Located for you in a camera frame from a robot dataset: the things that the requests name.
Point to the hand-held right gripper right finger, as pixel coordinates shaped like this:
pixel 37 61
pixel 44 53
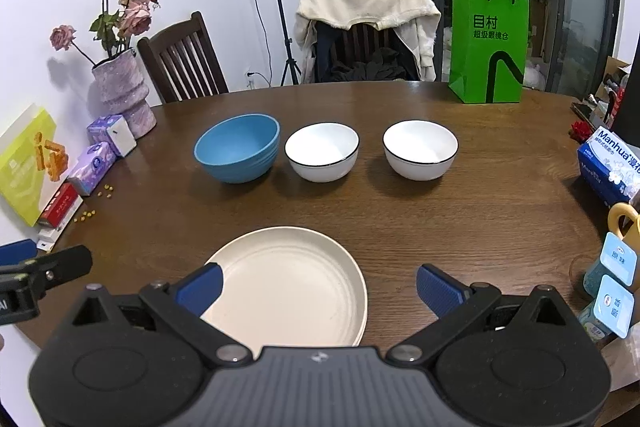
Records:
pixel 440 288

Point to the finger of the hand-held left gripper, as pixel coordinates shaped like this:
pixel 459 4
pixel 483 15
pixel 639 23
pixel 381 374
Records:
pixel 17 252
pixel 65 264

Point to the black clothes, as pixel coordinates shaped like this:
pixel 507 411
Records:
pixel 380 67

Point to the small bottle with blue lid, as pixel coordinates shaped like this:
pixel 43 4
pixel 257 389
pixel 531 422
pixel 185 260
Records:
pixel 617 257
pixel 612 304

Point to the translucent plastic container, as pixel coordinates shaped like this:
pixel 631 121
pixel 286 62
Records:
pixel 625 362

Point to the purple and white box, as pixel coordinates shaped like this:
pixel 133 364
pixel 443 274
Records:
pixel 117 137

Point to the yellow mug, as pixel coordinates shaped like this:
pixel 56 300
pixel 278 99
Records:
pixel 622 206

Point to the white bowl with black rim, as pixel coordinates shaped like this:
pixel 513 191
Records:
pixel 320 169
pixel 420 167

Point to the yellow-green snack box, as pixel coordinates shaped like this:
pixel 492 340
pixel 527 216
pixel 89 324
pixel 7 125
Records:
pixel 25 172

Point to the black and orange paper bag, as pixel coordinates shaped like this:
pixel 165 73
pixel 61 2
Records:
pixel 631 107

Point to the wall socket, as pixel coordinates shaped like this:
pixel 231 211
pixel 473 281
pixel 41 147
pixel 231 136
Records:
pixel 250 83

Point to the pink textured vase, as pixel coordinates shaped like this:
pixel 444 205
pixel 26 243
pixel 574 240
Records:
pixel 122 97

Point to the navy garment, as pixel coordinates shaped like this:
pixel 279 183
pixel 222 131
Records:
pixel 324 52

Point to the purple tissue pack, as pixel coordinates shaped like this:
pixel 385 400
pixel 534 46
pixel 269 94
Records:
pixel 90 167

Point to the green paper bag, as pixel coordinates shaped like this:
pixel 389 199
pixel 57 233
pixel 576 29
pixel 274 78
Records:
pixel 480 67

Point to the cardboard box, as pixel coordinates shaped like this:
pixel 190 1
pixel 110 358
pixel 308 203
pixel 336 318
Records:
pixel 612 72

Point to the small red flower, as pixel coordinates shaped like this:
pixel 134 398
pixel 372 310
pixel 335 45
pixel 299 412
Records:
pixel 580 131

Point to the blue bowl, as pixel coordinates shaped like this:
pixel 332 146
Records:
pixel 235 167

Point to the dark wooden chair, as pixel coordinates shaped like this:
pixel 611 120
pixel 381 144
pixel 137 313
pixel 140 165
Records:
pixel 360 39
pixel 170 33

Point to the blue and white tissue pack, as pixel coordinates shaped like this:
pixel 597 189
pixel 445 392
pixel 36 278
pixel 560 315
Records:
pixel 610 167

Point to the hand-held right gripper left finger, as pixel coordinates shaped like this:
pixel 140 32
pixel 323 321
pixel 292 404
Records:
pixel 200 288

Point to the white box with red mark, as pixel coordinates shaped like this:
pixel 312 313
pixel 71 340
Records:
pixel 47 241

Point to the scattered yellow snack bits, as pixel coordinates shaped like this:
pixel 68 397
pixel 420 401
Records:
pixel 106 193

